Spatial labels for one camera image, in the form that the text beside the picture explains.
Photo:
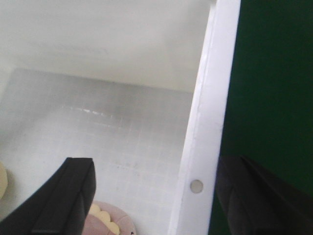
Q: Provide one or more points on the white plastic Totelife crate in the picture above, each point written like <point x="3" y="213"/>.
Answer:
<point x="139" y="86"/>

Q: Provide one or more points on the yellow egg plush toy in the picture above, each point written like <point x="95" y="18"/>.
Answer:
<point x="3" y="180"/>

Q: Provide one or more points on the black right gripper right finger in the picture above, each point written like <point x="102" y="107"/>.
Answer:
<point x="257" y="202"/>

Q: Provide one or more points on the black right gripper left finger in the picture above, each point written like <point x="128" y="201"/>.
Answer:
<point x="60" y="206"/>

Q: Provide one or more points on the pink egg plush toy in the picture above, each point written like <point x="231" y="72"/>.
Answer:
<point x="106" y="219"/>

